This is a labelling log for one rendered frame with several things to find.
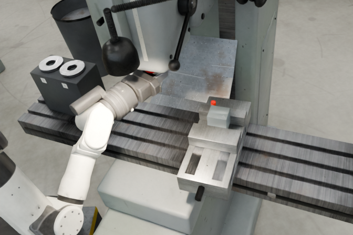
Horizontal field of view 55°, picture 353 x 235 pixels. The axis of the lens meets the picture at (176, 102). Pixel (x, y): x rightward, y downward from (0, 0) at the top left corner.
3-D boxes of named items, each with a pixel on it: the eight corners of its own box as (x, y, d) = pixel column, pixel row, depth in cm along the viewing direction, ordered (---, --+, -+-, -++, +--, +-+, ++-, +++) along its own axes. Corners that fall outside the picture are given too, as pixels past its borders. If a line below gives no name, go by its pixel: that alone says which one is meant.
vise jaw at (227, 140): (237, 154, 99) (237, 146, 96) (188, 145, 104) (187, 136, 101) (241, 139, 103) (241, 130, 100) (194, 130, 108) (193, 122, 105)
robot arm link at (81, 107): (132, 114, 92) (101, 140, 86) (116, 115, 100) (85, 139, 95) (110, 79, 89) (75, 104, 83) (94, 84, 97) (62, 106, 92)
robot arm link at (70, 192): (105, 162, 88) (83, 239, 83) (80, 156, 94) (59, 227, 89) (73, 153, 80) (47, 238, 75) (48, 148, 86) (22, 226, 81)
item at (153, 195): (192, 236, 110) (188, 219, 102) (103, 206, 123) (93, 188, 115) (233, 127, 142) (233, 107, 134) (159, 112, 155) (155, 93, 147)
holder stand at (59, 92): (92, 121, 127) (74, 81, 113) (48, 109, 135) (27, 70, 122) (110, 100, 134) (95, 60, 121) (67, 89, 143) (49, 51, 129)
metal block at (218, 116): (226, 133, 103) (226, 119, 99) (207, 129, 105) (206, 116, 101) (230, 121, 107) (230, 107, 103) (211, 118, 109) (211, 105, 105)
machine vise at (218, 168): (228, 202, 96) (227, 180, 89) (178, 190, 101) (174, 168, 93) (250, 115, 119) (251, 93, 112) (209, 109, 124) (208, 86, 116)
